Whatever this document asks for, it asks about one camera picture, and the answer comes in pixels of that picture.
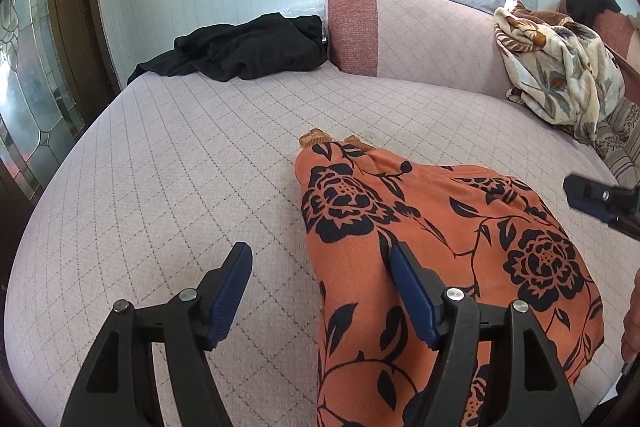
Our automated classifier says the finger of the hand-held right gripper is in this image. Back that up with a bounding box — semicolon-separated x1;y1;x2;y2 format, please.
562;174;640;234

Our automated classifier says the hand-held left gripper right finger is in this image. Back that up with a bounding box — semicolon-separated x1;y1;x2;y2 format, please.
389;243;583;427

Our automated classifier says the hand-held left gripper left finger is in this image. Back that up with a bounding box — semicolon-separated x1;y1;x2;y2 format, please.
60;242;254;427

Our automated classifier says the orange floral garment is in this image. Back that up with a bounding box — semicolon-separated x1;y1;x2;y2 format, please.
294;128;606;427

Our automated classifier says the person's right hand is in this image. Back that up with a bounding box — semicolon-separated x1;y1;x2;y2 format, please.
620;271;640;360

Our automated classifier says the striped patterned cushion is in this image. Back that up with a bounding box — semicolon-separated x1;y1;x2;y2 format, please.
592;99;640;188

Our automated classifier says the pink quilted sofa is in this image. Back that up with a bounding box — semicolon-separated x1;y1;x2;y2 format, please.
2;0;640;427

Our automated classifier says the cream floral blanket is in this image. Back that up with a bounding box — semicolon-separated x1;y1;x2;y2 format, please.
492;1;627;144

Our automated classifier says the dark cloth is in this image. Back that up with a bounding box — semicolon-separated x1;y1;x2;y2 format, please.
567;0;623;24

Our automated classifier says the black garment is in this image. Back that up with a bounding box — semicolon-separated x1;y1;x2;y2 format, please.
127;13;326;85

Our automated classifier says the clear plastic bag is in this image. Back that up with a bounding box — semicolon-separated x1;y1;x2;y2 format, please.
279;1;327;18

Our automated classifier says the wooden door with leaded glass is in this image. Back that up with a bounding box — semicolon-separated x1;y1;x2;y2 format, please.
0;0;121;218

